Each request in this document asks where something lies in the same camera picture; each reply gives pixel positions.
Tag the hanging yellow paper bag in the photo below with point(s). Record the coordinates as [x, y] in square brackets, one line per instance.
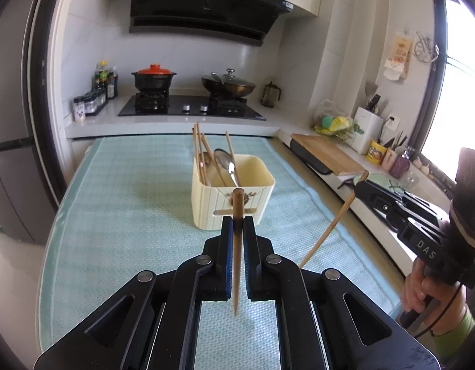
[397, 64]

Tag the right hand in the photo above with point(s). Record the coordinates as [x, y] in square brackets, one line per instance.
[418, 286]

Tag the steel spoon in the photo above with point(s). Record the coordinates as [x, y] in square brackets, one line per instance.
[205, 162]
[226, 161]

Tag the wooden chopstick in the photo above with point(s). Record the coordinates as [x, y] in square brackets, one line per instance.
[197, 153]
[230, 145]
[202, 168]
[199, 137]
[343, 210]
[212, 158]
[238, 214]

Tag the dark sauce bottles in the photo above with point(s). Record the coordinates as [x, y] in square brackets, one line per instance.
[106, 79]

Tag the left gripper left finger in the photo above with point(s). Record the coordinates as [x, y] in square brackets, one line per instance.
[225, 259]

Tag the wooden cutting board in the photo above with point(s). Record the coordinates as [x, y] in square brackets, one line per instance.
[332, 156]

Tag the white spice jar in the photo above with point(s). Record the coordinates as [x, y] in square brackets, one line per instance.
[79, 109]

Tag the white knife block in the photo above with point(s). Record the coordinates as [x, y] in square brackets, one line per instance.
[366, 127]

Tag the black wok with glass lid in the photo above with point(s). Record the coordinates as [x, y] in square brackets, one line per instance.
[227, 86]

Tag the green yellow sponges in bag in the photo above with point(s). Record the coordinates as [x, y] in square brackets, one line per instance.
[329, 120]

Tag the black range hood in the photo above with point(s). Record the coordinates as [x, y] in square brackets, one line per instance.
[244, 21]

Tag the cream utensil holder box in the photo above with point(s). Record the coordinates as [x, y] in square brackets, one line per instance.
[210, 203]

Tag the yellow cup container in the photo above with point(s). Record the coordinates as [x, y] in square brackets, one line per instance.
[375, 152]

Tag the light green table mat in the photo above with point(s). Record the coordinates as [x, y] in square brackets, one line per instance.
[129, 209]

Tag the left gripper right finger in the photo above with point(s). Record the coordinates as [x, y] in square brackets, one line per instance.
[252, 260]

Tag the spice jar rack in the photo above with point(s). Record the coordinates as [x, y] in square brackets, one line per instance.
[94, 101]

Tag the pink cup with utensils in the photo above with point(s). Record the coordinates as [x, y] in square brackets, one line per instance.
[390, 157]

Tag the black gas stove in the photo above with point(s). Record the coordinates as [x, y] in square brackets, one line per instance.
[187, 105]

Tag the black pot with red lid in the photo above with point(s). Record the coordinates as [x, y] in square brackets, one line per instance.
[154, 79]

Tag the purple cup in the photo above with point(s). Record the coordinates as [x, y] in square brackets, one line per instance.
[400, 166]

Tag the french press coffee maker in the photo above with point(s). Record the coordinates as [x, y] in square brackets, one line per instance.
[271, 95]

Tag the black tray under board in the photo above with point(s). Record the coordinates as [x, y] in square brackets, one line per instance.
[308, 158]

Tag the grey refrigerator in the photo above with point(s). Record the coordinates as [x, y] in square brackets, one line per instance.
[26, 210]

